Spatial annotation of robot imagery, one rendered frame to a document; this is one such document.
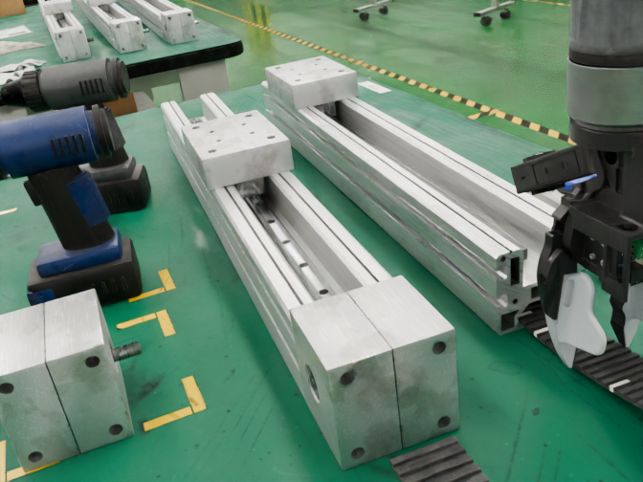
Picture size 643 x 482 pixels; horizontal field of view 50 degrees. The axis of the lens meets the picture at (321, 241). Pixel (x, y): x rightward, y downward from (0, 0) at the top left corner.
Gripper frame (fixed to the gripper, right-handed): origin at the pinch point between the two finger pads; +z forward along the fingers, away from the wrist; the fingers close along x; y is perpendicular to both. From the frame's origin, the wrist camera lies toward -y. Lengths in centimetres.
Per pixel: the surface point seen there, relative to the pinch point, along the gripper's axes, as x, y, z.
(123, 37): -21, -200, -4
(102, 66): -32, -61, -20
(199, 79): -2, -190, 12
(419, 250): -4.9, -22.4, -0.1
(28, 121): -41, -36, -20
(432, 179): 2.4, -32.6, -3.4
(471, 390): -10.9, -1.3, 2.1
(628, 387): -1.7, 6.3, 0.1
